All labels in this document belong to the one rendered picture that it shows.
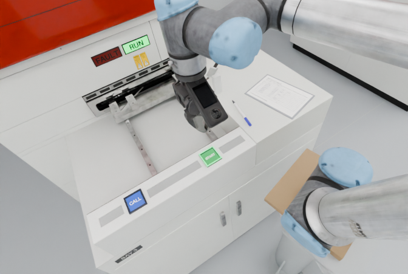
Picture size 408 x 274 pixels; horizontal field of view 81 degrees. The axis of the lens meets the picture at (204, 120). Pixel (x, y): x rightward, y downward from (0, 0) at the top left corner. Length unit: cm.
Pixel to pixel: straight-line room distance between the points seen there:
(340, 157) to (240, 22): 44
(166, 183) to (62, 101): 62
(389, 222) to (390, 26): 26
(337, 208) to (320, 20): 32
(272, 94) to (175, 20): 59
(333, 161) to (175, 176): 44
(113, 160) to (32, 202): 136
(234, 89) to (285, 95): 20
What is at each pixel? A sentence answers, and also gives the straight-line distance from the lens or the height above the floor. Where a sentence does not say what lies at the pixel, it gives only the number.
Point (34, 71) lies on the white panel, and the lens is 109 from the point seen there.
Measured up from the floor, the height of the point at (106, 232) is 96.
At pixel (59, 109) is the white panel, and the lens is 118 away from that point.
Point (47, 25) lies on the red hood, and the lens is 97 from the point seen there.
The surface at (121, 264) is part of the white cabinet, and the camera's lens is 97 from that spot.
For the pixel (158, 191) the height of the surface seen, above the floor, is 96.
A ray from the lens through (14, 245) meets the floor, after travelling 226.
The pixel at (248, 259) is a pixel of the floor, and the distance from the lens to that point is 164.
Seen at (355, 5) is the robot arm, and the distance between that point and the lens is 42.
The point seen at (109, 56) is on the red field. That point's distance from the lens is 109.
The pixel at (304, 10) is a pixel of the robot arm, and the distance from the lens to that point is 43.
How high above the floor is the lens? 161
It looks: 49 degrees down
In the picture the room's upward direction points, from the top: 11 degrees counter-clockwise
